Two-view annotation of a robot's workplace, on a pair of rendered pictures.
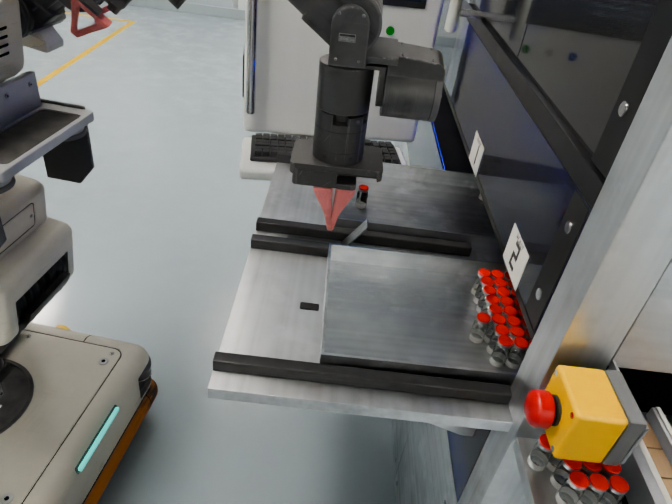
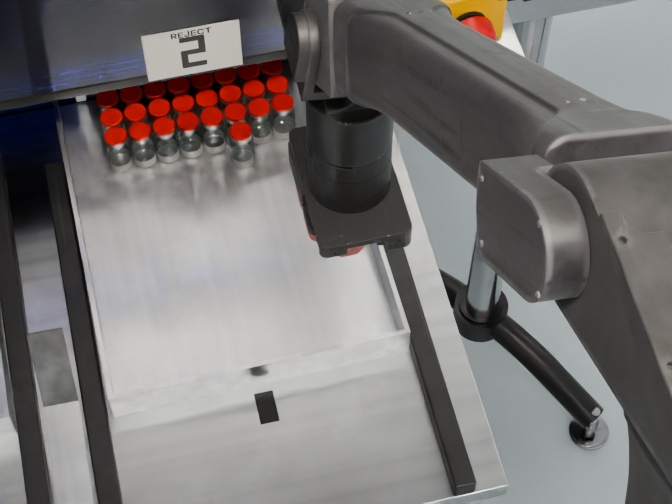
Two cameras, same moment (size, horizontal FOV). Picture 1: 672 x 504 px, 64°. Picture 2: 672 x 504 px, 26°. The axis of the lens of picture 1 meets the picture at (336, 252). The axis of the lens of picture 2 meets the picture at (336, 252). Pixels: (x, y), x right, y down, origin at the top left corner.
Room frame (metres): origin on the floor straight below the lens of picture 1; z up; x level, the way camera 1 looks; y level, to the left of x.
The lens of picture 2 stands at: (0.68, 0.58, 2.00)
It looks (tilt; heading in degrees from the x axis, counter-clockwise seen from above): 58 degrees down; 259
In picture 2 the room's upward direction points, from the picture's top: straight up
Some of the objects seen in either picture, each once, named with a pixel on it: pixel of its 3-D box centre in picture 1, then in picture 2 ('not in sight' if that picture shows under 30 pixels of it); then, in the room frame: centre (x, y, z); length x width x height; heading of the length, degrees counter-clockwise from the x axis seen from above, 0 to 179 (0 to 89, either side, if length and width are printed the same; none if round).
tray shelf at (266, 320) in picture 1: (384, 257); (51, 329); (0.81, -0.09, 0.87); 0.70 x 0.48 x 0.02; 2
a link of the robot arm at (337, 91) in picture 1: (350, 85); (348, 102); (0.56, 0.01, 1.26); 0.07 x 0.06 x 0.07; 91
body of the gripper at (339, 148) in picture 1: (339, 139); (349, 163); (0.56, 0.01, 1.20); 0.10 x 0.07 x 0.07; 92
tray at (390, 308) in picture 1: (433, 312); (221, 213); (0.64, -0.16, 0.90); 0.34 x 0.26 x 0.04; 93
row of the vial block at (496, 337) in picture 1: (490, 314); (201, 133); (0.65, -0.25, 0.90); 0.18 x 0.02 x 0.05; 3
